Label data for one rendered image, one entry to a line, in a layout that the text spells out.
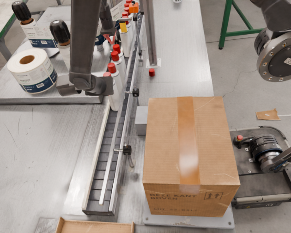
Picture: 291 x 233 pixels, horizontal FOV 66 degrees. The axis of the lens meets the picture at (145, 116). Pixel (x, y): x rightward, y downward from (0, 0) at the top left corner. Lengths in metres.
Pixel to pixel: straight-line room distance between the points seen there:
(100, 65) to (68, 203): 0.76
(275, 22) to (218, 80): 1.99
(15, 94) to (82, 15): 0.97
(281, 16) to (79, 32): 0.41
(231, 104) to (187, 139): 1.68
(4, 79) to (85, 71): 0.97
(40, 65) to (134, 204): 0.80
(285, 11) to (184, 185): 0.43
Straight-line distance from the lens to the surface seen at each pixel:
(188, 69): 1.32
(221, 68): 2.68
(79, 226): 0.91
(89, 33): 0.53
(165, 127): 0.67
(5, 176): 1.15
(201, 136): 0.66
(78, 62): 0.61
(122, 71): 1.09
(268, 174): 1.68
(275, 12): 0.54
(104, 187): 0.78
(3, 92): 1.46
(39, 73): 1.27
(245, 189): 1.59
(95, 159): 0.90
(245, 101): 2.36
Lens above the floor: 1.66
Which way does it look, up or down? 50 degrees down
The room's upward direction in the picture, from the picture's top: 9 degrees counter-clockwise
